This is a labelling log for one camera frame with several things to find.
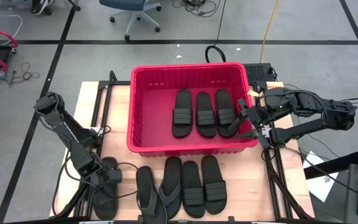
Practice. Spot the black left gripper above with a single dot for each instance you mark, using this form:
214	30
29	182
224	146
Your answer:
104	172

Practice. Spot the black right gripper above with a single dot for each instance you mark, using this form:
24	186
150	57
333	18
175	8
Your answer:
258	118

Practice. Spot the black banded slide sandal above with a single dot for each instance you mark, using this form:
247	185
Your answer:
212	169
206	105
106	207
182	102
193	174
225	102

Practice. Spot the black flip-flop sandal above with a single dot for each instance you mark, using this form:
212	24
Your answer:
171	171
148	183

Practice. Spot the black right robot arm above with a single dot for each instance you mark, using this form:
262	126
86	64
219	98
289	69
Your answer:
306	127

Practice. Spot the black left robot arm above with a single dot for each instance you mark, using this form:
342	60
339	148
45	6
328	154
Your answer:
67	133

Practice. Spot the red plastic bin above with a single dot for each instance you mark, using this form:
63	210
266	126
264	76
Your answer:
157	124

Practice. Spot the yellow tape tag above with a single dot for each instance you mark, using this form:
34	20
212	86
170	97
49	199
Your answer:
253	93

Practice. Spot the black perforated box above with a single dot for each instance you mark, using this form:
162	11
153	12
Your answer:
256	73

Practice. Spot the white paper sheet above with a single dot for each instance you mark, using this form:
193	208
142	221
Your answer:
322	186

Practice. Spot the blue office chair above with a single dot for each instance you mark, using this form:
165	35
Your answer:
123	3

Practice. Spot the person's foot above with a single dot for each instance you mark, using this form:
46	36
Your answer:
42	6

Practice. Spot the grey metal bracket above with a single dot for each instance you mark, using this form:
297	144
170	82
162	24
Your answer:
264	132

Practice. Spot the black aluminium rig frame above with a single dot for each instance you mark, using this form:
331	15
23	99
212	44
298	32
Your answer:
291	199

